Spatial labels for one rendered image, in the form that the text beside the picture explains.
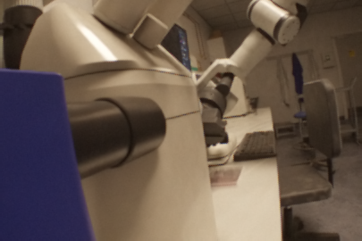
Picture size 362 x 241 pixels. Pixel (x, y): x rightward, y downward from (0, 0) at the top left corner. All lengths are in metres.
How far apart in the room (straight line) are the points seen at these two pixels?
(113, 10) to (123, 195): 0.15
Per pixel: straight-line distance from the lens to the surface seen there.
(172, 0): 0.27
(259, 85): 6.02
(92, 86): 0.17
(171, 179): 0.19
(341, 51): 6.34
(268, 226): 0.37
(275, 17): 0.60
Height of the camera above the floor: 0.94
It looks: 1 degrees up
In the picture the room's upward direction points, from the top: 9 degrees counter-clockwise
